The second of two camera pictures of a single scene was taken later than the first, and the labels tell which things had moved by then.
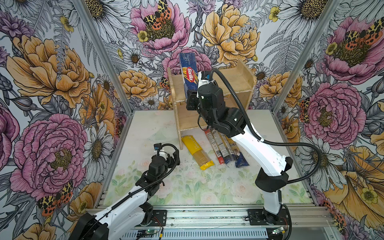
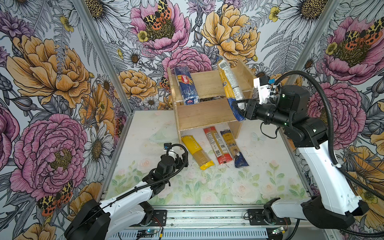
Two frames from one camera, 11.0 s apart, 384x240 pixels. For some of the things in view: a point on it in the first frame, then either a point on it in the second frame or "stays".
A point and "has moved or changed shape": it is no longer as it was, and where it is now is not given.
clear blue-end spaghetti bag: x=223 y=148 → x=234 y=92
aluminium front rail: x=227 y=217 stays
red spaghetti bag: x=210 y=136 stays
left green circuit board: x=146 y=232 stays
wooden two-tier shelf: x=244 y=80 stays
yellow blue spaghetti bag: x=240 y=160 stays
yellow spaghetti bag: x=203 y=160 stays
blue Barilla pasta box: x=189 y=72 has moved or changed shape
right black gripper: x=191 y=99 → x=251 y=108
